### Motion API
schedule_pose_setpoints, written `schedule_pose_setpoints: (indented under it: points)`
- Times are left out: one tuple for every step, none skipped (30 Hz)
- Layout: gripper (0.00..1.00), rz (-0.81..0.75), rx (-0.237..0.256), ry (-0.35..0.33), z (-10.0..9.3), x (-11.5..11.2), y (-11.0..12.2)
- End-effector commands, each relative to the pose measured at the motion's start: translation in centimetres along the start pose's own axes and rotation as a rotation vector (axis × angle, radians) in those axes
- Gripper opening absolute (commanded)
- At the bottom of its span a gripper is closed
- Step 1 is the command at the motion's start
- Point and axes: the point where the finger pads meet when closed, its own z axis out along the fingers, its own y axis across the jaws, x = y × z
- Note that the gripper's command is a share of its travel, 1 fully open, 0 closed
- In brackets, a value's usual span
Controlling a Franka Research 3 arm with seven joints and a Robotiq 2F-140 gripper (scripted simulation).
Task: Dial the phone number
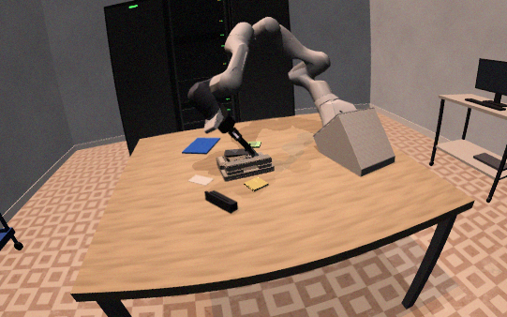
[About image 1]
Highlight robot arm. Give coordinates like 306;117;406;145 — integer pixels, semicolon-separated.
187;17;357;133

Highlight beige paper note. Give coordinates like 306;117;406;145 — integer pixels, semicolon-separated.
188;175;214;186

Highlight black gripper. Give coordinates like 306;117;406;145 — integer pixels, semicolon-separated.
218;114;259;158

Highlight blue flat rectangular pad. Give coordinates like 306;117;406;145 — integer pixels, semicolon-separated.
182;138;220;155

